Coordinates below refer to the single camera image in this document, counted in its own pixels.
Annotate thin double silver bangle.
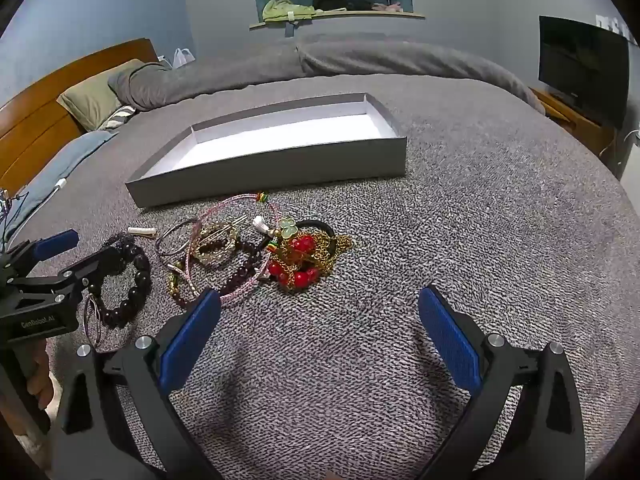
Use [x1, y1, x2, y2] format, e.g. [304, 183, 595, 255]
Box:
[82, 292, 112, 348]

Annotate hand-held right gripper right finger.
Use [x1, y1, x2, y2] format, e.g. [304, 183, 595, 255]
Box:
[417, 285, 586, 480]

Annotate black cloth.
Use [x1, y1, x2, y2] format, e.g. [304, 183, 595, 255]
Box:
[312, 0, 373, 12]

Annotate light blue pillow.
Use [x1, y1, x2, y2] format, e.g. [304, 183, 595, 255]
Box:
[5, 130, 118, 241]

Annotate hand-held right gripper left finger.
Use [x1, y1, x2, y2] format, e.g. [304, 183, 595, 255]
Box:
[52, 287, 223, 480]

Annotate wooden headboard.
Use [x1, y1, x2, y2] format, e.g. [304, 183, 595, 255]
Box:
[0, 37, 158, 196]

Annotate pink cord bracelet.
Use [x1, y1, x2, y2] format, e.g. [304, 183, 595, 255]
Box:
[182, 192, 283, 306]

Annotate olive pillow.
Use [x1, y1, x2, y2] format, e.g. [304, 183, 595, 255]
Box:
[56, 58, 146, 132]

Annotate striped pillow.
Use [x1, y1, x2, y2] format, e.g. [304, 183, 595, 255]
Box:
[97, 105, 137, 132]

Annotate white plastic bag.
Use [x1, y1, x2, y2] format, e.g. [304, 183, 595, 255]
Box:
[159, 48, 195, 70]

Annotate grey cardboard box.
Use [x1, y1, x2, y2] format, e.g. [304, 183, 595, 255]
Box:
[124, 92, 407, 209]

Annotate wooden window shelf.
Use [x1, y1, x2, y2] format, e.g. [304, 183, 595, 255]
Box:
[249, 10, 426, 31]

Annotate grey duvet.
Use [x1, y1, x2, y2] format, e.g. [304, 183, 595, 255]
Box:
[107, 35, 546, 113]

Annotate silver hoop bangle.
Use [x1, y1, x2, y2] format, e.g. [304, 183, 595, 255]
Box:
[155, 217, 201, 257]

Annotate white wall hooks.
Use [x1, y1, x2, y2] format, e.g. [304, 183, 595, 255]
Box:
[595, 10, 637, 46]

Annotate gold chain necklace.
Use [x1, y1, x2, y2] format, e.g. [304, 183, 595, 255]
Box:
[272, 234, 353, 293]

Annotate grey knit bedspread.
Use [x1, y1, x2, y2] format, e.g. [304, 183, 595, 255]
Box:
[0, 72, 640, 480]

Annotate gold rhinestone hair clip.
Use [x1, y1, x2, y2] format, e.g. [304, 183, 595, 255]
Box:
[192, 220, 241, 267]

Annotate wooden television stand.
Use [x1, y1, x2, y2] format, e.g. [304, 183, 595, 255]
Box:
[530, 87, 616, 161]

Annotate black bead bracelet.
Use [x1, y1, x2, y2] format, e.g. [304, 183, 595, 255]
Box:
[95, 240, 152, 329]

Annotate person's left hand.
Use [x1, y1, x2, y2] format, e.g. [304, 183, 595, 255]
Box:
[25, 342, 57, 398]

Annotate green cloth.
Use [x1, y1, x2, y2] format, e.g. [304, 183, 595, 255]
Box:
[262, 0, 316, 23]

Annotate purple bead bracelet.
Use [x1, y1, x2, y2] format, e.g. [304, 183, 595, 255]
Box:
[172, 240, 263, 308]

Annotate black television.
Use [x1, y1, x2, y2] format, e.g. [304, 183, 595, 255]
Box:
[538, 15, 630, 131]

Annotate red bead hair tie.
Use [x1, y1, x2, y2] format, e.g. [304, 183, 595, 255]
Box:
[267, 220, 336, 291]

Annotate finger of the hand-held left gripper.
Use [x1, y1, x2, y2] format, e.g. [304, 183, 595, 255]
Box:
[56, 246, 132, 293]
[10, 229, 81, 273]

